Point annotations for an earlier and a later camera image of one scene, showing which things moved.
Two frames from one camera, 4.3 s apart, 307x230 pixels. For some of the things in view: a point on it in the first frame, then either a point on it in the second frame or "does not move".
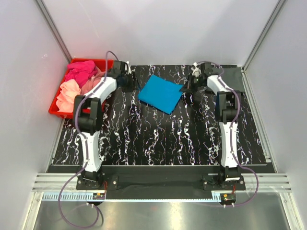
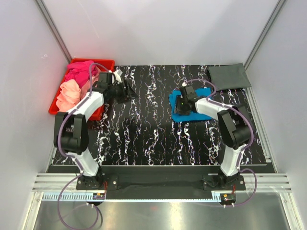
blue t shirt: [160, 94] -> [192, 116]
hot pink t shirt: [80, 71] does not move
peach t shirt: [65, 100] does not move
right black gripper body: [193, 83] -> [181, 107]
